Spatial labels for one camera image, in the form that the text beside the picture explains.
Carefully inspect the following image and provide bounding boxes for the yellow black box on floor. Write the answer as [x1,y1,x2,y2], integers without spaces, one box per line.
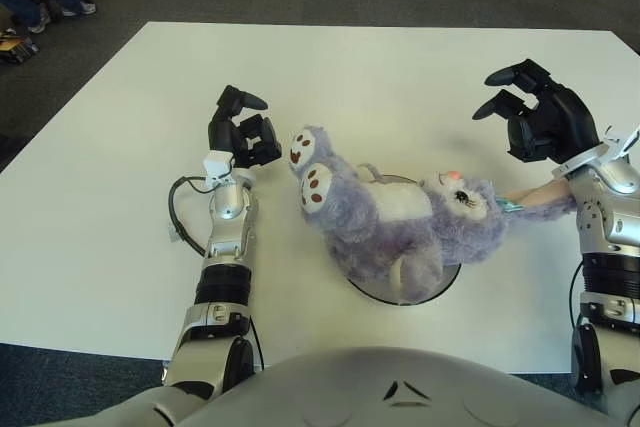
[0,29,40,66]

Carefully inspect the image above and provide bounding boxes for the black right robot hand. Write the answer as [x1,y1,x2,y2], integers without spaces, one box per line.
[471,58,601,166]

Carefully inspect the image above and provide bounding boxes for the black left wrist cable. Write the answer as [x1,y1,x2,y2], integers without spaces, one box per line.
[168,175,211,258]

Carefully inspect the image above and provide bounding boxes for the white plate with black rim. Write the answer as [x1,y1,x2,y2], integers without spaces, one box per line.
[344,174,462,307]

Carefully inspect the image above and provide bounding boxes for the purple plush bunny doll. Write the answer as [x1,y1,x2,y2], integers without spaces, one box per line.
[288,122,579,304]

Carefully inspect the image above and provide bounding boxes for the white right wrist connector box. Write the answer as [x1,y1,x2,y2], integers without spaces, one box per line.
[597,124,640,163]

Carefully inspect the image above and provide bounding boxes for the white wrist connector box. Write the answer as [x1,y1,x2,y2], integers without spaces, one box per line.
[202,150,235,188]
[597,124,640,163]

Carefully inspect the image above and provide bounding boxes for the grey robot torso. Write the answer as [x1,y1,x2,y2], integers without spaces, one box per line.
[89,346,631,427]

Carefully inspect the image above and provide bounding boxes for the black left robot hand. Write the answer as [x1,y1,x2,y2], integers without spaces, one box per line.
[207,84,283,169]

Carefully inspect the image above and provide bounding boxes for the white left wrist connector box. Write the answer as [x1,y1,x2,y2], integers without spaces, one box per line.
[202,150,235,188]

